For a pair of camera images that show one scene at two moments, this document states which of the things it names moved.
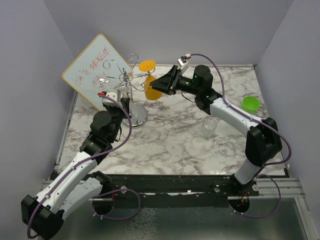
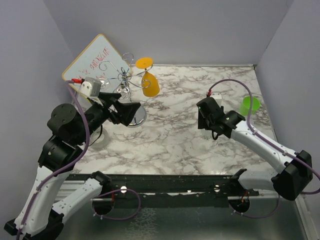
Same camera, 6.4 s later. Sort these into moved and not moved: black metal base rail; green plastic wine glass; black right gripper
Moved: black right gripper
Not moved: black metal base rail; green plastic wine glass
